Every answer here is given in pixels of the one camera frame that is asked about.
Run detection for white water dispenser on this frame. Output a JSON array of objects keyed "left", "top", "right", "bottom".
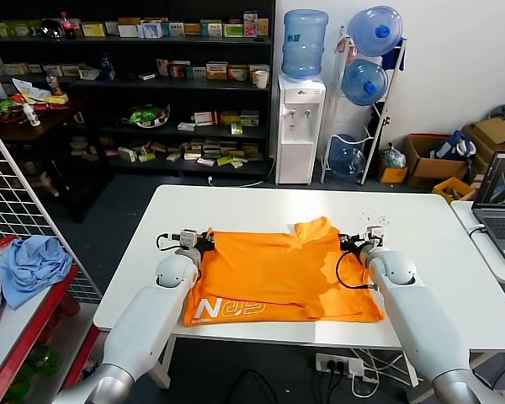
[{"left": 274, "top": 74, "right": 326, "bottom": 186}]

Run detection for clear plastic bag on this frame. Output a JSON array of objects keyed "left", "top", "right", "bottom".
[{"left": 381, "top": 144, "right": 406, "bottom": 168}]

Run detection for small yellow box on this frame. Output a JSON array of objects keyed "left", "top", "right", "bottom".
[{"left": 379, "top": 166, "right": 408, "bottom": 184}]

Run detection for large cardboard box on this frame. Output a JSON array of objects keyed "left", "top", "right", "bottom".
[{"left": 462, "top": 117, "right": 505, "bottom": 178}]

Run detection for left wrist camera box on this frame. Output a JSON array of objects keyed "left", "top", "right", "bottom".
[{"left": 179, "top": 229, "right": 199, "bottom": 250}]

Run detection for red package pile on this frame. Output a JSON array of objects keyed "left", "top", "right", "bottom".
[{"left": 0, "top": 98, "right": 26, "bottom": 125}]

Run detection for open cardboard box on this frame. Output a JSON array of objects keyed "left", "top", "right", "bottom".
[{"left": 401, "top": 133, "right": 469, "bottom": 190}]

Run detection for red white snack package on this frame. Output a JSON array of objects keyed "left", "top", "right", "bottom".
[{"left": 0, "top": 235, "right": 19, "bottom": 264}]

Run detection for white cables under table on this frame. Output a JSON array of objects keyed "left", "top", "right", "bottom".
[{"left": 351, "top": 348, "right": 405, "bottom": 399}]

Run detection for green plastic bottle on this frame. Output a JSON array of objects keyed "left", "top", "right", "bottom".
[{"left": 3, "top": 347, "right": 62, "bottom": 401}]

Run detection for white work table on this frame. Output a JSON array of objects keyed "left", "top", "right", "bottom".
[{"left": 93, "top": 183, "right": 505, "bottom": 350}]

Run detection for white wire grid panel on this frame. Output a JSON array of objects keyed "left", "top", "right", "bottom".
[{"left": 0, "top": 109, "right": 102, "bottom": 304}]

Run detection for white floor cable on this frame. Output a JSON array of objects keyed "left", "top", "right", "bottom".
[{"left": 208, "top": 157, "right": 277, "bottom": 189}]

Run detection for blue printed plastic bag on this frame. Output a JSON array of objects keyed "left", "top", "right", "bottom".
[{"left": 69, "top": 360, "right": 106, "bottom": 391}]

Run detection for orange medicine box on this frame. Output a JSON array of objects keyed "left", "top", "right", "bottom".
[{"left": 205, "top": 62, "right": 229, "bottom": 81}]

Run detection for red framed white cart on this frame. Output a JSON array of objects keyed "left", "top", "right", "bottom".
[{"left": 0, "top": 264, "right": 102, "bottom": 404}]

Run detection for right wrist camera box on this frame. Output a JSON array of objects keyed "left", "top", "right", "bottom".
[{"left": 365, "top": 226, "right": 386, "bottom": 247}]

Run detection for pink medicine box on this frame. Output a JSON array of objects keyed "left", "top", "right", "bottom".
[{"left": 242, "top": 11, "right": 258, "bottom": 39}]

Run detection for dark blue bottle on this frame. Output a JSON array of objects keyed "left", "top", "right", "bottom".
[{"left": 99, "top": 53, "right": 117, "bottom": 82}]

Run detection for black rounded base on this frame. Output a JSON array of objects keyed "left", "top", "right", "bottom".
[{"left": 225, "top": 369, "right": 279, "bottom": 404}]

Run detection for light blue crumpled cloth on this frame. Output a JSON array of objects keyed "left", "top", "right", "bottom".
[{"left": 0, "top": 235, "right": 74, "bottom": 311}]

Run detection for blue water jug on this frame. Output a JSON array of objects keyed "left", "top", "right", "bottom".
[
  {"left": 280, "top": 9, "right": 329, "bottom": 81},
  {"left": 341, "top": 58, "right": 389, "bottom": 107},
  {"left": 328, "top": 133, "right": 367, "bottom": 182},
  {"left": 346, "top": 5, "right": 404, "bottom": 58}
]

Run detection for white power strip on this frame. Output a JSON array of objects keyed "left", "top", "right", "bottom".
[{"left": 315, "top": 352, "right": 365, "bottom": 376}]

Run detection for scattered small crumbs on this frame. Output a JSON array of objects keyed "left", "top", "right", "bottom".
[{"left": 359, "top": 212, "right": 391, "bottom": 226}]

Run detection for cola bottle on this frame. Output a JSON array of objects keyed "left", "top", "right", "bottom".
[{"left": 60, "top": 12, "right": 77, "bottom": 40}]

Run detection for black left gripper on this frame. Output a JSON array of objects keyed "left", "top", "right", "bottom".
[{"left": 194, "top": 228, "right": 217, "bottom": 255}]

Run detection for orange t-shirt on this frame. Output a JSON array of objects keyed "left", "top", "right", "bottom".
[{"left": 181, "top": 215, "right": 386, "bottom": 327}]

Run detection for white plastic bottle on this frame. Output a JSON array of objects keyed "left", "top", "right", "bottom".
[{"left": 23, "top": 104, "right": 41, "bottom": 128}]

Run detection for dark blue hanging cloth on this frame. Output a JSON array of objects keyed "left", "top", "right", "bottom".
[{"left": 381, "top": 39, "right": 407, "bottom": 72}]

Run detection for white side table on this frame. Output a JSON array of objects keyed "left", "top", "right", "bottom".
[{"left": 449, "top": 200, "right": 505, "bottom": 284}]

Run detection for white metal jug rack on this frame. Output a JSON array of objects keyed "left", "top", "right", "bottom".
[{"left": 319, "top": 26, "right": 408, "bottom": 186}]

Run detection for yellow white papers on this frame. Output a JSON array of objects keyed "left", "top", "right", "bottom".
[{"left": 11, "top": 78, "right": 68, "bottom": 106}]

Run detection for black shelf unit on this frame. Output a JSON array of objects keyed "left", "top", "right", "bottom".
[{"left": 0, "top": 0, "right": 276, "bottom": 178}]

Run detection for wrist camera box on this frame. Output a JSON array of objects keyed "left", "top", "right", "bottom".
[
  {"left": 365, "top": 226, "right": 386, "bottom": 247},
  {"left": 179, "top": 229, "right": 199, "bottom": 250}
]

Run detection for yellow plastic crate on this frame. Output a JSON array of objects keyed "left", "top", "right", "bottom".
[{"left": 431, "top": 176, "right": 476, "bottom": 205}]

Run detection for grey laptop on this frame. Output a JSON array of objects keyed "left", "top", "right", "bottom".
[{"left": 470, "top": 151, "right": 505, "bottom": 268}]

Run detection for black shiny helmet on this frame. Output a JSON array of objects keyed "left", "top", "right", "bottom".
[{"left": 40, "top": 18, "right": 64, "bottom": 40}]

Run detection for purple bottle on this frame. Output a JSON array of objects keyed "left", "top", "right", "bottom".
[{"left": 45, "top": 69, "right": 62, "bottom": 96}]

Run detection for black hanging object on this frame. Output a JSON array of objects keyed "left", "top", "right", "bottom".
[{"left": 369, "top": 111, "right": 391, "bottom": 141}]

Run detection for dark wooden table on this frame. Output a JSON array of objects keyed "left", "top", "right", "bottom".
[{"left": 0, "top": 94, "right": 114, "bottom": 224}]

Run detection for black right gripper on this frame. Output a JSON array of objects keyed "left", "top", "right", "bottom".
[{"left": 338, "top": 232, "right": 369, "bottom": 255}]

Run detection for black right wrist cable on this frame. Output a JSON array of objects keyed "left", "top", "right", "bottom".
[{"left": 335, "top": 249, "right": 374, "bottom": 291}]

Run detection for green white bowl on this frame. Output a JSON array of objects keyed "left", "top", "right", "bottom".
[{"left": 121, "top": 104, "right": 172, "bottom": 130}]

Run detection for blue white bag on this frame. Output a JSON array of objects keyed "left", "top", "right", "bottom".
[{"left": 431, "top": 130, "right": 476, "bottom": 161}]

